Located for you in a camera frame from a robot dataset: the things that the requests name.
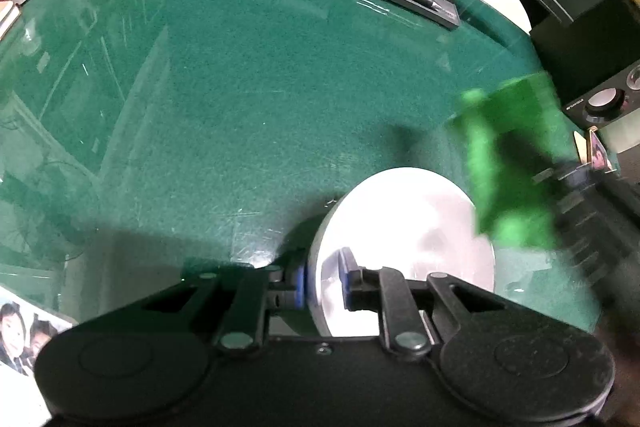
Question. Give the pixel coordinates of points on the green cloth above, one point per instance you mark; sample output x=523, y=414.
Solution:
x=500, y=167

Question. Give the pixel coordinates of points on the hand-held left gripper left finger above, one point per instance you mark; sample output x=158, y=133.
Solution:
x=300, y=289

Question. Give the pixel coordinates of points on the smartphone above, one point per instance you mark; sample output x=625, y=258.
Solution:
x=600, y=152

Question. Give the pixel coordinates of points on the printed paper sheet with photo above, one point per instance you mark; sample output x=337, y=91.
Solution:
x=25, y=332

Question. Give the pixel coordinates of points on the black speaker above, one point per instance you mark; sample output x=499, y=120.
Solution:
x=575, y=57

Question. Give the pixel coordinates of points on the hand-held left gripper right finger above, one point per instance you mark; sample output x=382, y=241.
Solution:
x=344, y=277

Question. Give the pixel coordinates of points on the white plate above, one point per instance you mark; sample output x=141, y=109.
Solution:
x=410, y=217

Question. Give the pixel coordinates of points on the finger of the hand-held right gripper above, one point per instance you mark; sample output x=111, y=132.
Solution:
x=560, y=177

